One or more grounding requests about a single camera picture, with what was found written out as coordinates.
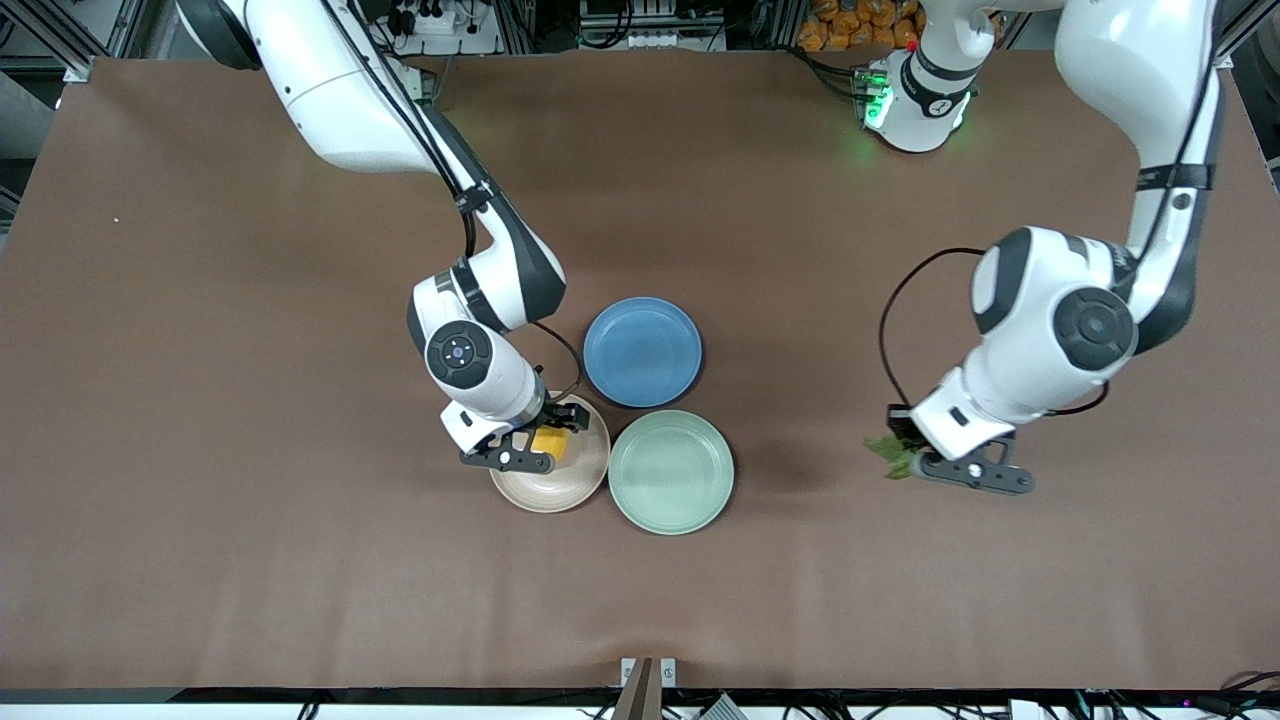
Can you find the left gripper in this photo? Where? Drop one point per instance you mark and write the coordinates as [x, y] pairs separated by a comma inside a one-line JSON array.
[[903, 428]]

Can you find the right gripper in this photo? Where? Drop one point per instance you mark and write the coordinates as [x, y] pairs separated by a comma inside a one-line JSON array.
[[556, 414]]

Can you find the yellow lemon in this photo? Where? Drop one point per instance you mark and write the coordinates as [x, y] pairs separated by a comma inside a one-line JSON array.
[[550, 442]]

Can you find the green lettuce leaf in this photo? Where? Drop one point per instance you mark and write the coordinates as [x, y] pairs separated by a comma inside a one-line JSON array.
[[890, 452]]

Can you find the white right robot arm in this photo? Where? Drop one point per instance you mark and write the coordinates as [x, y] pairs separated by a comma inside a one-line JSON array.
[[340, 100]]

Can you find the cream round plate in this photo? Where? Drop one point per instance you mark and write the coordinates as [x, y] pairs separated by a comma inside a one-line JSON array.
[[560, 490]]

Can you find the blue round plate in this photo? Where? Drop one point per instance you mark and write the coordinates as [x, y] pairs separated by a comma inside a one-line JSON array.
[[642, 352]]

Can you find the pale green round plate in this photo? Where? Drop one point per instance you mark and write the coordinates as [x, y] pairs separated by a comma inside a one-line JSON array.
[[670, 472]]

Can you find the white electronics box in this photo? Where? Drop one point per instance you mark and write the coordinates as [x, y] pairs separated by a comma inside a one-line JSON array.
[[650, 25]]

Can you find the white power strip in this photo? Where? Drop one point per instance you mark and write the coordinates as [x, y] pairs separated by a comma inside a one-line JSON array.
[[430, 18]]

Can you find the pile of orange fruit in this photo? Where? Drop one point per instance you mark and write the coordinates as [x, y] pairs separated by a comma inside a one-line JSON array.
[[850, 25]]

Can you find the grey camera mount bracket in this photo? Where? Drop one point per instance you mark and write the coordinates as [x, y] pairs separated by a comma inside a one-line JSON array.
[[647, 685]]

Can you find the aluminium frame profile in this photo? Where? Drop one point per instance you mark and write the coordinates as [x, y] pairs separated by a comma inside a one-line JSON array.
[[75, 35], [1240, 30]]

